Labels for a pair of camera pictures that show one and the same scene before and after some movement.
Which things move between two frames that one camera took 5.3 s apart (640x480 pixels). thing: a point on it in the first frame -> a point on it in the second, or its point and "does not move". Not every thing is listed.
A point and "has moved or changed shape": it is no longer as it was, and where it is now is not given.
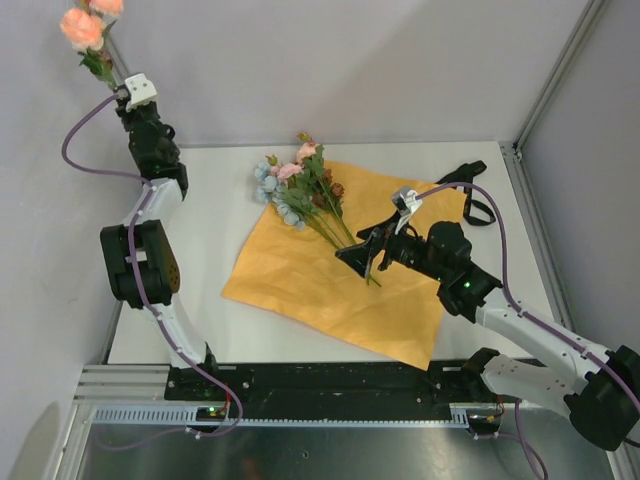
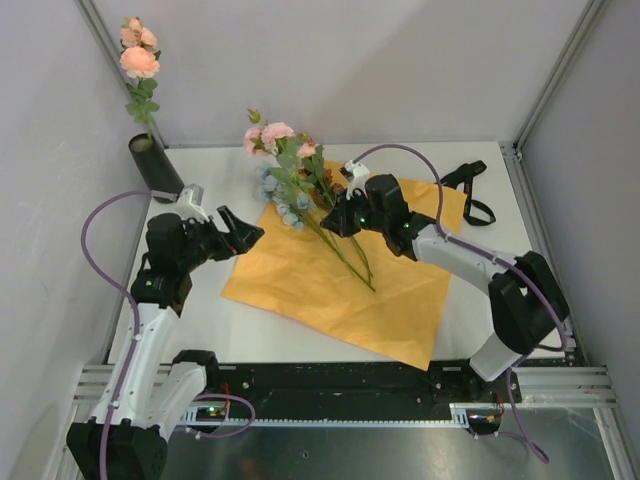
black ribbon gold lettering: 465,175 does not move
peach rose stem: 87,31 -> 140,59
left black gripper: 127,115 -> 241,238
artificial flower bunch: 305,194 has moved or changed shape
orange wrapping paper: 294,274 does not move
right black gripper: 388,232 -> 338,221
